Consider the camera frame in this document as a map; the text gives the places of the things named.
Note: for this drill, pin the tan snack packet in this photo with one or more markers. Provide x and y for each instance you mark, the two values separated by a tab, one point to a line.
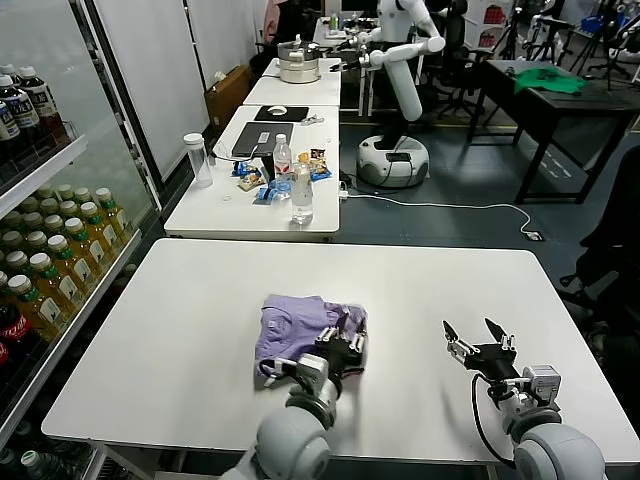
252	180

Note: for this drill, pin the white wheeled humanoid robot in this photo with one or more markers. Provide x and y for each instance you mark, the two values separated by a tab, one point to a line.
404	89

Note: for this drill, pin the black desk stand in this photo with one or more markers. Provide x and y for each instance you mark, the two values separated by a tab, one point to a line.
267	166

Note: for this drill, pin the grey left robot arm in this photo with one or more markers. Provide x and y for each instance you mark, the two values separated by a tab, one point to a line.
292	445

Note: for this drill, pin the black tripod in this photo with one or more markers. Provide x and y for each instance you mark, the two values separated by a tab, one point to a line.
510	36
608	54

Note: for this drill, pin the white power strip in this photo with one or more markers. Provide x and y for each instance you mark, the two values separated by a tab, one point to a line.
343	189

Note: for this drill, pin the long white humanoid robot arm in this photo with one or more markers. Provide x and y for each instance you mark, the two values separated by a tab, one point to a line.
399	51

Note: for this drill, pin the black office chair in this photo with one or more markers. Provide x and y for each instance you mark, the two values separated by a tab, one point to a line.
454	29

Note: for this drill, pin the yellow tea bottle green label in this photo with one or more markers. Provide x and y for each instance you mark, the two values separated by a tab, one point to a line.
82	193
74	274
102	239
64	189
67	206
87	254
51	221
115	219
42	314
57	294
12	236
35	238
16	258
49	203
32	218

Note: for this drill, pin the silver steamer pot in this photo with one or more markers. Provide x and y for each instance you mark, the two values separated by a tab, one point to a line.
298	66

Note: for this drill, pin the black fridge door frame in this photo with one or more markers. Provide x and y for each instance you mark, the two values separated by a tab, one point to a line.
125	114

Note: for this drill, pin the white fridge shelf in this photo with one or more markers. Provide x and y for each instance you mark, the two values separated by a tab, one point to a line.
44	169

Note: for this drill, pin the blue snack packet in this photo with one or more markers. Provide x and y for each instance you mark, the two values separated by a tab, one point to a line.
267	192
319	171
243	167

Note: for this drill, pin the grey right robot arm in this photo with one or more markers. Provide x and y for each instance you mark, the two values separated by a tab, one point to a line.
555	450

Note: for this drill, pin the small green bottle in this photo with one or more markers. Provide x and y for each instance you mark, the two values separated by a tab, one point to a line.
333	21

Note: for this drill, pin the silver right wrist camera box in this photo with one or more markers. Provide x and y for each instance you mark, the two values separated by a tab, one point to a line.
542	381

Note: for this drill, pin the green cap clear bottle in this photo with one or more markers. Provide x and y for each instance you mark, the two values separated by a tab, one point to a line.
29	456

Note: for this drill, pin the blue plastic bin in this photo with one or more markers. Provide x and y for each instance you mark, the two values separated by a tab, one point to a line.
597	24

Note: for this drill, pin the black armrest chair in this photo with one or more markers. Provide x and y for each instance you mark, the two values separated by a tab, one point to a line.
620	250

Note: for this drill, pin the dark colourful snack packet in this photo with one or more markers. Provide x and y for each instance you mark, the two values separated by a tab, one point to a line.
317	153

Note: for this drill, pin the white computer mouse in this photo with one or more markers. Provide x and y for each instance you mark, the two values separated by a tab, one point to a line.
276	109

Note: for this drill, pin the short white humanoid robot arm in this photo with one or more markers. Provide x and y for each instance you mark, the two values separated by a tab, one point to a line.
362	36

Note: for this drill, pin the orange snack packet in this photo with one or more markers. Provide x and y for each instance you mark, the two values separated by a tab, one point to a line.
302	157

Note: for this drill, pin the clear unlabeled water bottle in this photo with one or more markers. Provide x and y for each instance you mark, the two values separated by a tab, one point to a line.
302	199

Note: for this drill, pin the clear tumbler white lid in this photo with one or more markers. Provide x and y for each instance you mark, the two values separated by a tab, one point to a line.
198	164

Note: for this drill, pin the brown cardboard box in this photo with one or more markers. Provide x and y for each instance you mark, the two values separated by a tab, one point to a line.
227	96

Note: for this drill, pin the floor power socket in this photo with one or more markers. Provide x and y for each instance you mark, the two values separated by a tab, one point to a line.
534	235

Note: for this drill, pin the green cloth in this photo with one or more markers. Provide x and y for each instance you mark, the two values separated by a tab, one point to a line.
547	79

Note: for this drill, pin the small metal key bunch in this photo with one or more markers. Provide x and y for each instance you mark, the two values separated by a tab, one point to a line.
313	119

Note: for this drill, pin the red label cola bottle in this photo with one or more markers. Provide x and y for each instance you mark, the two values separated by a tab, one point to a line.
14	329
2	354

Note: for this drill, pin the black table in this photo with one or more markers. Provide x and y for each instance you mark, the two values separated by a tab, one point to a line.
589	106

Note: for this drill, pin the white shelf red boxes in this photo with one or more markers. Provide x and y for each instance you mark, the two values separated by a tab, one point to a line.
492	14

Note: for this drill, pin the black laptop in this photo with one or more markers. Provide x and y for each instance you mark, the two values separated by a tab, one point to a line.
259	141

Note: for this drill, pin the red label water bottle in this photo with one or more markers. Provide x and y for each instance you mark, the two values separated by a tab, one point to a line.
282	161

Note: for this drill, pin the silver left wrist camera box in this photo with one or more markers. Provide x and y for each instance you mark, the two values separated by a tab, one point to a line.
312	370

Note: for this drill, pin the purple t-shirt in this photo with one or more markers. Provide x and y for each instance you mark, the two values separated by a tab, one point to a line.
290	325

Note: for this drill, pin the black mouse pad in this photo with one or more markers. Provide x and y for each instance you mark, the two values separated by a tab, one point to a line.
294	114

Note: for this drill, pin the person in pink top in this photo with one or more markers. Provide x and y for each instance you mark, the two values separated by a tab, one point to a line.
273	21

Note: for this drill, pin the dark tea bottle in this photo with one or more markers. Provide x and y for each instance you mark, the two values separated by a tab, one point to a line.
5	124
44	106
22	114
9	67

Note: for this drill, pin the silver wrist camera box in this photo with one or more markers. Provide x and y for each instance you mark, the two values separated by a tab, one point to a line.
542	381
312	370

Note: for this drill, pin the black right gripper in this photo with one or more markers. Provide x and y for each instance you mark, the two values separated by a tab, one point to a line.
495	362

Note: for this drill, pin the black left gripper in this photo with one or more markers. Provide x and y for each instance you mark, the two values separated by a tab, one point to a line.
345	357

